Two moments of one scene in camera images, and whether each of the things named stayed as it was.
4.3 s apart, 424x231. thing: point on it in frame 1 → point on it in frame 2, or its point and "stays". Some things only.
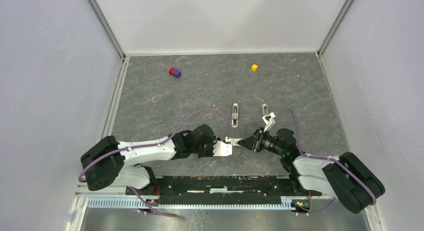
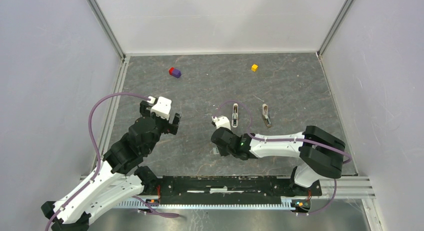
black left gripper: [213, 141] → [171, 127]
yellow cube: [254, 67] stays
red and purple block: [174, 72] stays
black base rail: [222, 190] stays
